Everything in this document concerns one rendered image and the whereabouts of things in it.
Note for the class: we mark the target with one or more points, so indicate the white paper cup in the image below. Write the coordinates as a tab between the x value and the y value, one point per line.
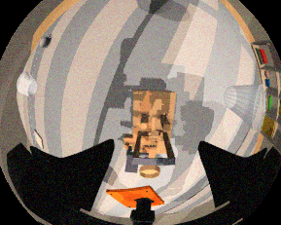
248	102
26	84

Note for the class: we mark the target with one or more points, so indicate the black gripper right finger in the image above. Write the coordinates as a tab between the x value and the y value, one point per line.
225	170

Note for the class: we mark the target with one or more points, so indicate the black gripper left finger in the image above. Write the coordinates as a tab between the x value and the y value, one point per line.
80	174

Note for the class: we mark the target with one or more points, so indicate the small grey ball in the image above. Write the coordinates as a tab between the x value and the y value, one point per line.
44	42

